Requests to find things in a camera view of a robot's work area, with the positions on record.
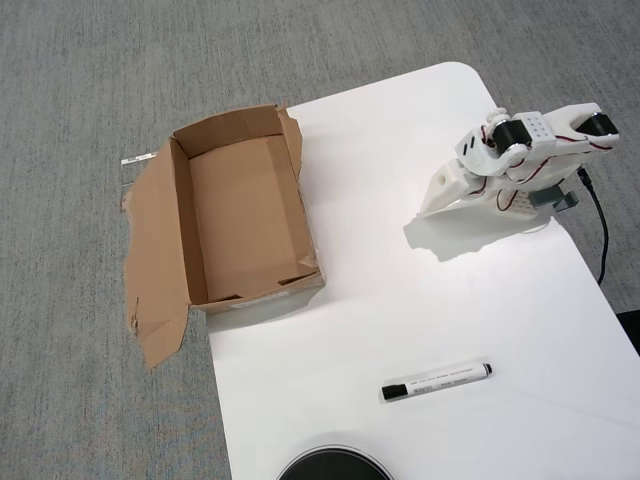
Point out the white fixed gripper finger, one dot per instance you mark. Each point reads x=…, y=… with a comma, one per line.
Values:
x=434, y=201

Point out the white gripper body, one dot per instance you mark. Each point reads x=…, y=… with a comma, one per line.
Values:
x=446, y=192

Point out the white moving gripper finger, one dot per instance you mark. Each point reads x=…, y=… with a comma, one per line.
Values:
x=462, y=206

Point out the white marker pen black cap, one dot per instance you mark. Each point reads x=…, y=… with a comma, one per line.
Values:
x=435, y=382

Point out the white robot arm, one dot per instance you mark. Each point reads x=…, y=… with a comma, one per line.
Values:
x=537, y=131

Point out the open brown cardboard box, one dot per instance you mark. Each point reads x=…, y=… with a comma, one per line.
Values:
x=235, y=210

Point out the grey table clamp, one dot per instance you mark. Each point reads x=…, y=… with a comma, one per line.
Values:
x=552, y=199

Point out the black round disc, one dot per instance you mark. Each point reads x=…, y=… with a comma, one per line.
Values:
x=332, y=462

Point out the clear plastic strip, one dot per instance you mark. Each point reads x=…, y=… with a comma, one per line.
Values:
x=137, y=159

